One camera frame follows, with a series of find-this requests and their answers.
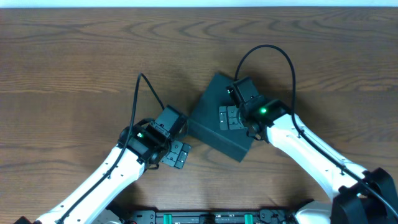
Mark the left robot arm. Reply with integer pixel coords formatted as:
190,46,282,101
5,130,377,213
35,106,191,224

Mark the black mounting rail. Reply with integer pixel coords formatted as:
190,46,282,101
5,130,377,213
102,202,312,224

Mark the dark green box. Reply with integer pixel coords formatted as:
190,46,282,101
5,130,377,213
188,73,254,162

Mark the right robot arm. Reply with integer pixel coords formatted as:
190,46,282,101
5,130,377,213
226,77,397,223

